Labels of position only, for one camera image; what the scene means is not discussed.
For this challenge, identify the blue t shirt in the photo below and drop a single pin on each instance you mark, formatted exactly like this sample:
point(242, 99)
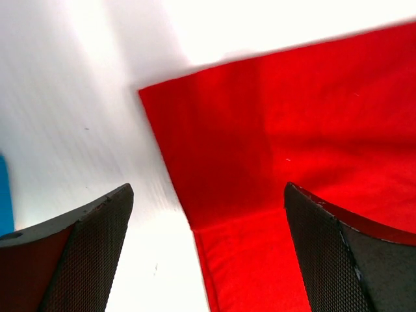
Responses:
point(6, 209)

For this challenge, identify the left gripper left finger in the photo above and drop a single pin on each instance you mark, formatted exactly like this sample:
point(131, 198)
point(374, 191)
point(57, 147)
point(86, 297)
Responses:
point(66, 263)

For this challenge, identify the red t shirt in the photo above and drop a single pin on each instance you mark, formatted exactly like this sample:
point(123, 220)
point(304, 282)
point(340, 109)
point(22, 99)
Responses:
point(336, 118)

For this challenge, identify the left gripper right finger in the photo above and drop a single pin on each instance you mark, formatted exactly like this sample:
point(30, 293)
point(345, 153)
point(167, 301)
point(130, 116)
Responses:
point(349, 262)

